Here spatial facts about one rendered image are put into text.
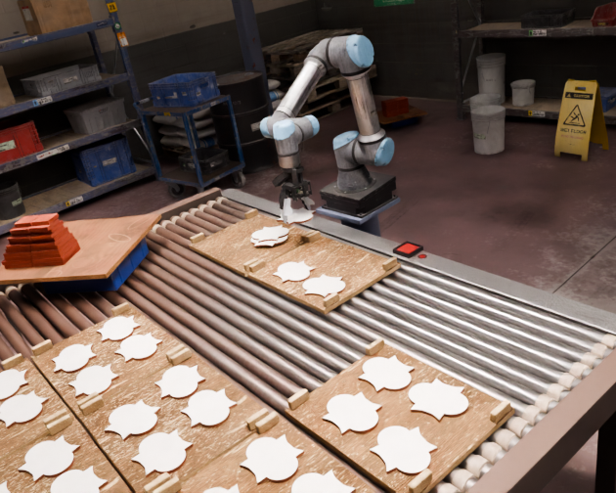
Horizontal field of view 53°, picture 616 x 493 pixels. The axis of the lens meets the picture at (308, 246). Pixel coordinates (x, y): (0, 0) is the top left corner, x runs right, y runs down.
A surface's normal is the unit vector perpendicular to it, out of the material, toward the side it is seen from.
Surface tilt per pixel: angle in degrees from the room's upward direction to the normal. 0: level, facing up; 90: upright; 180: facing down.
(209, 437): 0
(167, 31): 90
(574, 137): 78
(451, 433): 0
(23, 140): 90
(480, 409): 0
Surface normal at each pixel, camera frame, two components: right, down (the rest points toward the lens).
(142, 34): 0.67, 0.22
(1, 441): -0.16, -0.89
